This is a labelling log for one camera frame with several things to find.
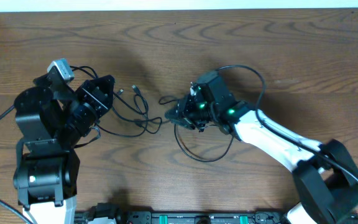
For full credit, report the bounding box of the black USB cable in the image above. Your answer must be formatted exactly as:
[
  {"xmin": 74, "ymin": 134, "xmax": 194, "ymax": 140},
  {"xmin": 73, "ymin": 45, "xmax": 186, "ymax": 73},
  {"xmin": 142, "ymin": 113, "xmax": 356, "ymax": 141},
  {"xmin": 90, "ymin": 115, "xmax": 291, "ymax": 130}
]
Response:
[
  {"xmin": 94, "ymin": 84, "xmax": 164, "ymax": 138},
  {"xmin": 158, "ymin": 95, "xmax": 235, "ymax": 163}
]

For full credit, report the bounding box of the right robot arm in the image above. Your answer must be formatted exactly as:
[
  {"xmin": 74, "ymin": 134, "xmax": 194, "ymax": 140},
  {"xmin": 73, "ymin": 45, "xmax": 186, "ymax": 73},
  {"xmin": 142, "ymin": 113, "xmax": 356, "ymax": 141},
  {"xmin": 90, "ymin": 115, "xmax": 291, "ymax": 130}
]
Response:
[{"xmin": 165, "ymin": 71, "xmax": 358, "ymax": 223}]

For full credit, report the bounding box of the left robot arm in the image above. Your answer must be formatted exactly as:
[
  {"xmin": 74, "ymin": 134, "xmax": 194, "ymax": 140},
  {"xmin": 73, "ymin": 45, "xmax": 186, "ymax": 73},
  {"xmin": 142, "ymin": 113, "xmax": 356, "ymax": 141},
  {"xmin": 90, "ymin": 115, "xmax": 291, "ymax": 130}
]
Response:
[{"xmin": 13, "ymin": 74, "xmax": 114, "ymax": 223}]

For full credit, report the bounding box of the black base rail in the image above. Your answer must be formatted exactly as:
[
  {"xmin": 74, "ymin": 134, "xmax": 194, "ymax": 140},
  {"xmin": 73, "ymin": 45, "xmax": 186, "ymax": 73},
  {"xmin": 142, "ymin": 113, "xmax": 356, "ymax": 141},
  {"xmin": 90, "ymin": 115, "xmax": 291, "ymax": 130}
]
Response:
[{"xmin": 73, "ymin": 202, "xmax": 358, "ymax": 224}]

